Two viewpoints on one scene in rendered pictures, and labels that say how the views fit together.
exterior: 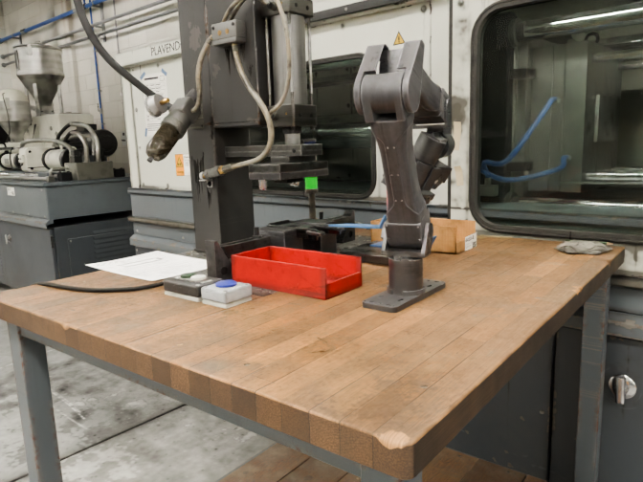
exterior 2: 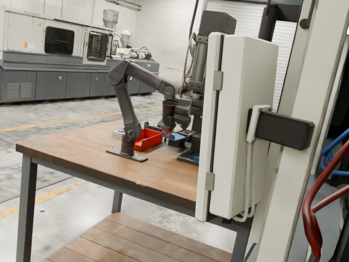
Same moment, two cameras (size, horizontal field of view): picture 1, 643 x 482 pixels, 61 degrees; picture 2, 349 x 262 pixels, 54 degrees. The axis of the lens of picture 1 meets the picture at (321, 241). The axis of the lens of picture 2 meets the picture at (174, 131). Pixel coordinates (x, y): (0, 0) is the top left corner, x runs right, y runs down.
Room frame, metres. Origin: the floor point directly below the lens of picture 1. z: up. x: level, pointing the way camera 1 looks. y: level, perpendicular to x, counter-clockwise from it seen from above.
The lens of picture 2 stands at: (0.70, -1.71, 1.41)
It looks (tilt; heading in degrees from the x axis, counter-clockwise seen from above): 13 degrees down; 73
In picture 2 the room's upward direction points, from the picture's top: 9 degrees clockwise
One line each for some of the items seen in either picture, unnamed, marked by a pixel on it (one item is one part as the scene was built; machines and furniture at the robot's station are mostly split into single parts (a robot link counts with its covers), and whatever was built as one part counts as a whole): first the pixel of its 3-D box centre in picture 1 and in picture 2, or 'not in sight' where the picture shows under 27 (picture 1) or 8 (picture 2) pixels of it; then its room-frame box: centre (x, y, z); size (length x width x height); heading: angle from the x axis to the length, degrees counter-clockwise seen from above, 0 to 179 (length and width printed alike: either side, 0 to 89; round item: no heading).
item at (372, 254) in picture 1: (385, 251); (198, 158); (1.33, -0.16, 0.91); 0.17 x 0.16 x 0.02; 142
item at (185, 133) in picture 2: (296, 227); (189, 134); (1.35, 0.06, 0.98); 0.20 x 0.10 x 0.01; 142
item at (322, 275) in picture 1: (295, 270); (143, 139); (1.09, 0.06, 0.93); 0.25 x 0.12 x 0.06; 52
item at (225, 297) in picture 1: (227, 300); (120, 136); (0.98, 0.18, 0.90); 0.07 x 0.07 x 0.06; 52
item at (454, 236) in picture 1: (422, 234); not in sight; (1.45, -0.27, 0.93); 0.25 x 0.13 x 0.08; 52
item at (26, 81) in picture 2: not in sight; (86, 76); (1.02, 7.10, 0.49); 5.51 x 1.02 x 0.97; 48
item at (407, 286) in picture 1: (406, 275); (127, 147); (0.97, -0.15, 0.94); 0.20 x 0.07 x 0.08; 142
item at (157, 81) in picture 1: (154, 103); not in sight; (2.85, 0.82, 1.41); 0.25 x 0.01 x 0.33; 48
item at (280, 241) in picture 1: (297, 243); (188, 141); (1.35, 0.06, 0.94); 0.20 x 0.10 x 0.07; 142
